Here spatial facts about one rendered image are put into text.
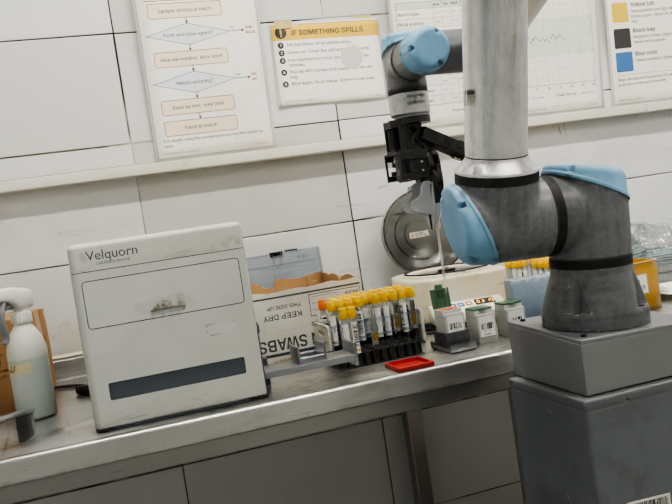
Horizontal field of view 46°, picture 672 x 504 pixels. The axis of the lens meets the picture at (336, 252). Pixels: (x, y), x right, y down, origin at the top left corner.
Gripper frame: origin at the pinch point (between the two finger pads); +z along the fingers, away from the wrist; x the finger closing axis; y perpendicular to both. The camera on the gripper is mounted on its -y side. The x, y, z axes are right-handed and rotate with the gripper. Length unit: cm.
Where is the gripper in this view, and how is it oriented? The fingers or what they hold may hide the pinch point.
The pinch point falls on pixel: (436, 222)
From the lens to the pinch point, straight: 152.2
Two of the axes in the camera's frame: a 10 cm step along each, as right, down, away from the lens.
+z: 1.5, 9.9, 0.6
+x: 3.1, 0.1, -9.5
